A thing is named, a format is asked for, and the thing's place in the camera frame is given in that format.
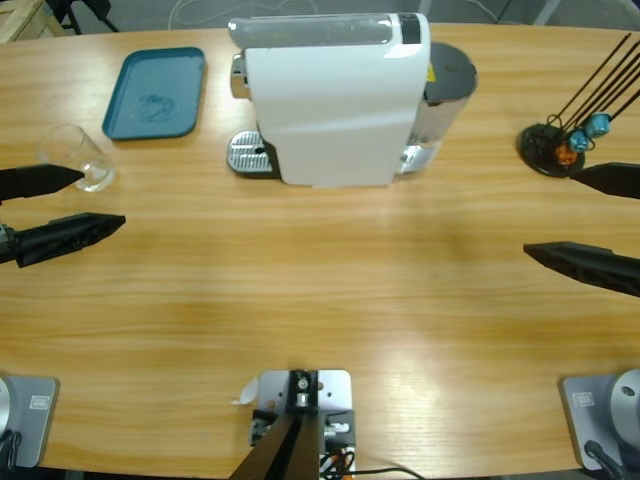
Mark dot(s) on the black capsule holder with rods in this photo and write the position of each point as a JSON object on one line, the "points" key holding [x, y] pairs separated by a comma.
{"points": [[537, 145]]}

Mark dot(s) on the clear water tank dark lid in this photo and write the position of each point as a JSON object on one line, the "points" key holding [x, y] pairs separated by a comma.
{"points": [[450, 70]]}

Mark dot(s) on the teal plastic tray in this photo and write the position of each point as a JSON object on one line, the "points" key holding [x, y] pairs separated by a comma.
{"points": [[165, 75]]}

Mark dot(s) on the grey base plate with disc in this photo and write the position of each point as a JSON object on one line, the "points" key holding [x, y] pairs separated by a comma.
{"points": [[600, 415], [30, 420]]}

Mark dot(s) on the white capsule coffee machine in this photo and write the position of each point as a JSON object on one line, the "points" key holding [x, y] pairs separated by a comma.
{"points": [[340, 110]]}

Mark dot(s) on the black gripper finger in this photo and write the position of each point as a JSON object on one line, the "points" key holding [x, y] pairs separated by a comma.
{"points": [[615, 179], [595, 265]]}

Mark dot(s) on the light grey frame leg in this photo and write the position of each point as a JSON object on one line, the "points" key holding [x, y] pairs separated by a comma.
{"points": [[547, 11]]}

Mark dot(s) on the dark mount post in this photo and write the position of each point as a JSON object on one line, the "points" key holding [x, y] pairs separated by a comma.
{"points": [[290, 450]]}

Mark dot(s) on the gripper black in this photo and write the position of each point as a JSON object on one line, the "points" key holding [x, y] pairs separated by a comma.
{"points": [[7, 245]]}

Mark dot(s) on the black stand legs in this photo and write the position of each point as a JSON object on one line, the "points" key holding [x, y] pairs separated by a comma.
{"points": [[100, 12]]}

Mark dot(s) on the blue coffee capsule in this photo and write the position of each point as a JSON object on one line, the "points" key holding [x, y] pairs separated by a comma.
{"points": [[579, 141], [598, 125]]}

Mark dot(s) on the wooden crate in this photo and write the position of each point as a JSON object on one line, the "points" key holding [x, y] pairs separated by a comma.
{"points": [[20, 20]]}

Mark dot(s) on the white mount block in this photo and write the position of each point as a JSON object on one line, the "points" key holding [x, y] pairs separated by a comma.
{"points": [[335, 390]]}

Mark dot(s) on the orange coffee capsule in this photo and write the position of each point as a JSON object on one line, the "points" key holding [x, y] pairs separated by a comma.
{"points": [[565, 155]]}

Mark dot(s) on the clear drinking glass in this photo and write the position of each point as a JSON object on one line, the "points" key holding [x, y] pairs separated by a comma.
{"points": [[65, 145]]}

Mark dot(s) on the grey translucent machine lever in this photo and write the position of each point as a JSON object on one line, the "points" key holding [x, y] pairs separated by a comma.
{"points": [[310, 30]]}

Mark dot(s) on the white paper tag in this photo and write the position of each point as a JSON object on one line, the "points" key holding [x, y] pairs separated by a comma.
{"points": [[248, 392]]}

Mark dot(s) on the metal drip tray grille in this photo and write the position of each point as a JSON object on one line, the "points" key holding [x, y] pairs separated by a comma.
{"points": [[245, 152]]}

